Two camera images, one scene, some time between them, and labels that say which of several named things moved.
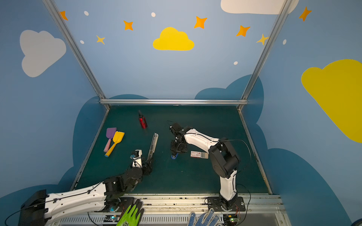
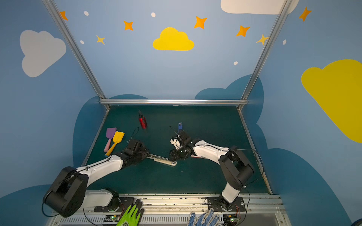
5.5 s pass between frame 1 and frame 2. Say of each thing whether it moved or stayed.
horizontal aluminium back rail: stayed
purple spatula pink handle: stayed
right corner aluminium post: stayed
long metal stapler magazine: moved
